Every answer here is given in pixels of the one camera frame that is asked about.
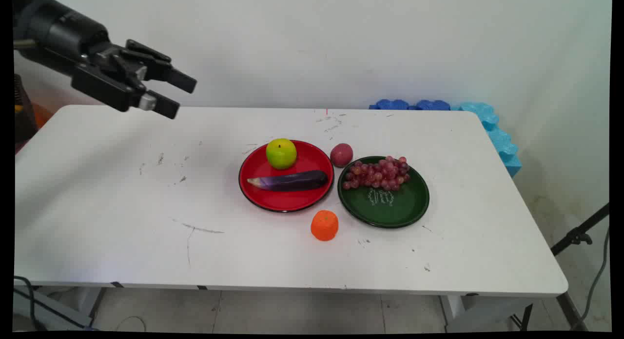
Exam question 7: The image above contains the red grape bunch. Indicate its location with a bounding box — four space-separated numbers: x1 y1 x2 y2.
342 156 411 191

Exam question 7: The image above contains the green apple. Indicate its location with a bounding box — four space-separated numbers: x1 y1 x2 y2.
266 138 298 170

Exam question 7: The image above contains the black and orange equipment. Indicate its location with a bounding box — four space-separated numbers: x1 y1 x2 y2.
14 73 40 145

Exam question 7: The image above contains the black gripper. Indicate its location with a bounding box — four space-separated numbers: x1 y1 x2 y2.
46 10 197 120

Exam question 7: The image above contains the orange tangerine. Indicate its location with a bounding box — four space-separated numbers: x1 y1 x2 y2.
311 210 339 242

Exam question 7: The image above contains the black floor cable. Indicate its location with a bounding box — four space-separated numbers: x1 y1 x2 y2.
14 276 96 331

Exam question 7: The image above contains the grey hanging cable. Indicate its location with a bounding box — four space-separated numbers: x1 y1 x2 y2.
570 226 611 331

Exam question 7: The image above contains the black tripod stand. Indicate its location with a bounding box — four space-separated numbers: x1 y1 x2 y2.
550 202 610 331

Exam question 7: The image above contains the red round plate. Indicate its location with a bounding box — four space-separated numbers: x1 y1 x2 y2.
238 140 335 213

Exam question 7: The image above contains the green round plate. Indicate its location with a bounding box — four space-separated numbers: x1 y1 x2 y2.
337 156 430 229

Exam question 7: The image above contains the red round potato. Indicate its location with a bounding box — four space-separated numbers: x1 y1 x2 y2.
330 143 354 168

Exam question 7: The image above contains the purple eggplant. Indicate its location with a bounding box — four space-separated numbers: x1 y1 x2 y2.
247 170 329 192

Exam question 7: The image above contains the light blue foam strip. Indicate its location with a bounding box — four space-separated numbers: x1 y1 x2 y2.
451 102 523 178

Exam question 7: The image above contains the white table leg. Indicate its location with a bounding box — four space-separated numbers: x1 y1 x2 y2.
14 286 106 331

